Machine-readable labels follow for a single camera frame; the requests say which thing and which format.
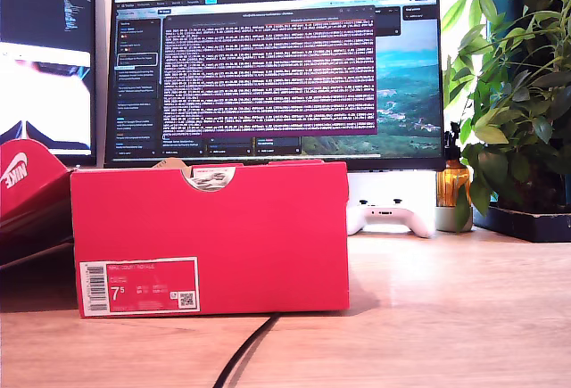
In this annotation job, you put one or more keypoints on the red cardboard shoebox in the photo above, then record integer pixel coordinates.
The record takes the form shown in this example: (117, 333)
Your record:
(223, 236)

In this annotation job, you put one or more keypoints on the red shoebox lid white logo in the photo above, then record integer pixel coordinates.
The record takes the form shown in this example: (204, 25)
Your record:
(40, 192)

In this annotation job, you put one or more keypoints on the large black computer monitor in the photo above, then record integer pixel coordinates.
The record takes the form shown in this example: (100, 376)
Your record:
(267, 71)

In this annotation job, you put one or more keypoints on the white game controller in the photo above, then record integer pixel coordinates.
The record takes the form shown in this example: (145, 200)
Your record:
(388, 218)

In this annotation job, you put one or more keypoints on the brown cardboard insert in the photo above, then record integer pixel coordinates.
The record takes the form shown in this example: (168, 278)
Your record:
(171, 164)

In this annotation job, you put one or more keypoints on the pale green plant pot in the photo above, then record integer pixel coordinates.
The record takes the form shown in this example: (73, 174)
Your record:
(446, 219)

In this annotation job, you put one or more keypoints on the amber pump bottle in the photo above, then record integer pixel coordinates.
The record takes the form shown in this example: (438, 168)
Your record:
(452, 185)

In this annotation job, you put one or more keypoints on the green leafy houseplant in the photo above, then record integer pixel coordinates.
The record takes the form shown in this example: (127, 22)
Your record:
(513, 107)

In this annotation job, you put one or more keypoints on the black plant tray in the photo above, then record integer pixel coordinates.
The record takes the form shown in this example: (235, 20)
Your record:
(526, 225)

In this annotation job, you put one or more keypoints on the small black computer monitor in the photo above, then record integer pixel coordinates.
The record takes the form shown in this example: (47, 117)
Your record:
(44, 27)

